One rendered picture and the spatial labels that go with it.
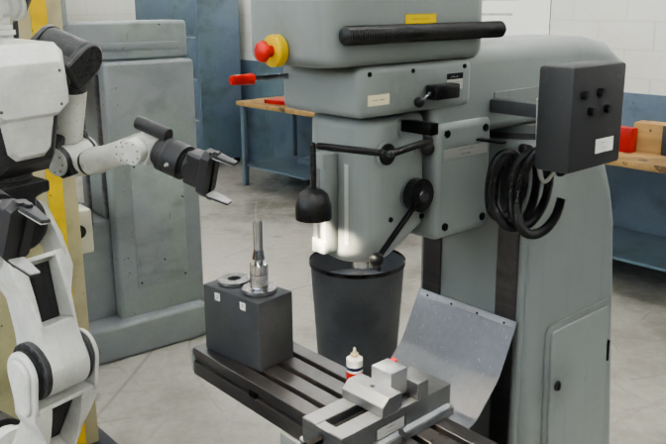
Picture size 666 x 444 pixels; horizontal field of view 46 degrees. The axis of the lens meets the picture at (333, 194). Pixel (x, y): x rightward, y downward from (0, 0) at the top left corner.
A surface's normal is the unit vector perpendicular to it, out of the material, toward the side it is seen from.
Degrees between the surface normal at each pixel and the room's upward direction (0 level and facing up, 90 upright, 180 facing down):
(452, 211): 90
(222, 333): 90
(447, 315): 62
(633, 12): 90
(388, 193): 90
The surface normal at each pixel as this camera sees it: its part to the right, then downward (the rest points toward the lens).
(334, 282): -0.48, 0.27
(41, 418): 0.80, 0.31
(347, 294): -0.28, 0.29
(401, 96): 0.66, 0.18
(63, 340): 0.74, -0.28
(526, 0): -0.75, 0.16
